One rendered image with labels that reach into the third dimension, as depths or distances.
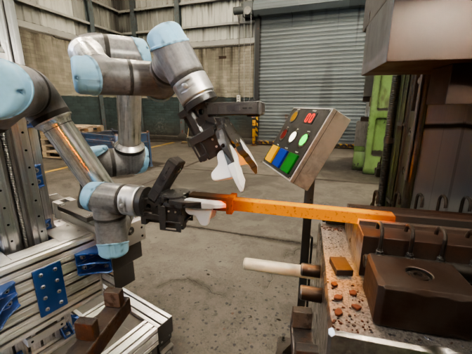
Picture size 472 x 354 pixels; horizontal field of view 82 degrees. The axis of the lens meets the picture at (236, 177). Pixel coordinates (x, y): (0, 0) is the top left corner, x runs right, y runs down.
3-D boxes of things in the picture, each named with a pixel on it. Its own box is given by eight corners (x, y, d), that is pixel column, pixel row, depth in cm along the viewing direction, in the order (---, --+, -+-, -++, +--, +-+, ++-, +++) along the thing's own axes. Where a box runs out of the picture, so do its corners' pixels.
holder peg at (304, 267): (300, 278, 58) (300, 267, 57) (300, 270, 60) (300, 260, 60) (319, 281, 57) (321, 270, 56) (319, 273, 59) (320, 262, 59)
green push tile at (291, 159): (287, 173, 96) (298, 155, 95) (279, 169, 103) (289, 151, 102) (291, 176, 96) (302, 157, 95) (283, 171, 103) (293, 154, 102)
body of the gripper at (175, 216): (196, 220, 68) (152, 215, 71) (195, 186, 66) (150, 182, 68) (182, 233, 61) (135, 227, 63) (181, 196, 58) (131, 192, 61)
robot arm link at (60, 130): (8, 81, 72) (113, 227, 88) (-18, 78, 62) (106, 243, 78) (49, 62, 74) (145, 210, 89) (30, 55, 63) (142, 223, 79)
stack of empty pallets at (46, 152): (40, 156, 660) (34, 126, 641) (71, 151, 740) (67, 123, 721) (81, 160, 621) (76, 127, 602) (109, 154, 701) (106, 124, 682)
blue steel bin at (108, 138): (81, 167, 554) (76, 131, 536) (115, 160, 621) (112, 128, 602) (120, 174, 495) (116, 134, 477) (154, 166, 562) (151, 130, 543)
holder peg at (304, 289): (298, 303, 50) (299, 290, 50) (299, 293, 53) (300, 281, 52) (322, 306, 49) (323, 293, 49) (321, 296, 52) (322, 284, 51)
